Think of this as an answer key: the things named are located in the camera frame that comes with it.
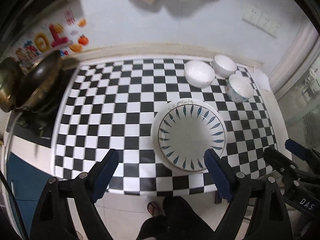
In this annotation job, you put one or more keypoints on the white bowl thin rim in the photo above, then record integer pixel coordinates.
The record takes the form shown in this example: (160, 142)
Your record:
(224, 66)

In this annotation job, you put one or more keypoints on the plain white bowl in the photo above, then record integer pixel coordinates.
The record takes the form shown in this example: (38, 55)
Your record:
(199, 74)

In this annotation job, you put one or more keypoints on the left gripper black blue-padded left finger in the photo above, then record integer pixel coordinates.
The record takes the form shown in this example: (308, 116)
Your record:
(88, 187)

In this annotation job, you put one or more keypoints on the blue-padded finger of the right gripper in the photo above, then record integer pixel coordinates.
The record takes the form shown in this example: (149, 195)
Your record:
(300, 151)

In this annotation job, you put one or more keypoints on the white plate blue leaf pattern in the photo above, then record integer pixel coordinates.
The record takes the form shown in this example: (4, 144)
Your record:
(191, 138)

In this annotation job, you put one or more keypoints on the brass coloured pot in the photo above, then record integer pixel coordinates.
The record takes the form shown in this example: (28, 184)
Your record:
(11, 79)

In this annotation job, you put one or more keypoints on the white wall socket panel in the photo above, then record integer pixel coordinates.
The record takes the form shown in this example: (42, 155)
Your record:
(261, 20)

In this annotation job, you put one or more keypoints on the white bowl coloured dots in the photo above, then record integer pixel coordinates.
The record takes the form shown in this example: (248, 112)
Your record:
(239, 88)

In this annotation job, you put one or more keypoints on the white plate grey flower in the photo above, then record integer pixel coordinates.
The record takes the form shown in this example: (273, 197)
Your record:
(162, 119)

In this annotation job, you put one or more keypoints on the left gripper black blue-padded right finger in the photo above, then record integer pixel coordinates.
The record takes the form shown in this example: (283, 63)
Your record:
(231, 186)

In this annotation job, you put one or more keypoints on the colourful wall stickers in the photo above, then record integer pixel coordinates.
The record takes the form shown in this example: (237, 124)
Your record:
(63, 31)

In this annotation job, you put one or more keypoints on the person's black trouser leg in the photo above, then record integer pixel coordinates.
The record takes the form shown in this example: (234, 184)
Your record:
(180, 221)

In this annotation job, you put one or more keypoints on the person's foot in sandal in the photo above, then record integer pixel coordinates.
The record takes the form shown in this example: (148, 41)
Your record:
(154, 209)

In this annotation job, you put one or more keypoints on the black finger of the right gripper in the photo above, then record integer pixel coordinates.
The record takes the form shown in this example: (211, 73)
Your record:
(282, 164)

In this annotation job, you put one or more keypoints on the checkered black white mat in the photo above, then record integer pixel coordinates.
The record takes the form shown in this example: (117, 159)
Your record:
(113, 104)

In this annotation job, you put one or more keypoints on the dark metal wok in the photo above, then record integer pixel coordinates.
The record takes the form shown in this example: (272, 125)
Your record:
(34, 91)

